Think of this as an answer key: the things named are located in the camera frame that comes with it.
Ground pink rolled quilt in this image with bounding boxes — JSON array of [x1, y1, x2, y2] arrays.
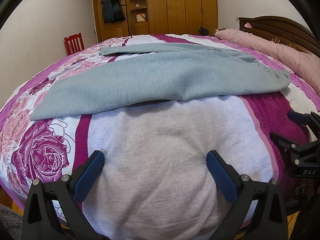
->
[[214, 29, 320, 93]]

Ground wooden wardrobe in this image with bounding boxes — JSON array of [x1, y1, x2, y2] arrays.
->
[[93, 0, 218, 42]]

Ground red wooden chair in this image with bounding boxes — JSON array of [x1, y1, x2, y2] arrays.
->
[[64, 33, 85, 56]]

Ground floral purple bedspread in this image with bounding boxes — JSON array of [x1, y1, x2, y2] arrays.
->
[[1, 34, 319, 239]]

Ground dark wooden headboard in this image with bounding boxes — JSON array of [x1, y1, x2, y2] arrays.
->
[[239, 16, 319, 57]]

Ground grey pants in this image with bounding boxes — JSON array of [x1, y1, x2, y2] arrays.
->
[[31, 43, 291, 121]]

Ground small black bag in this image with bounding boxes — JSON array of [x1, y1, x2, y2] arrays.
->
[[199, 27, 209, 36]]

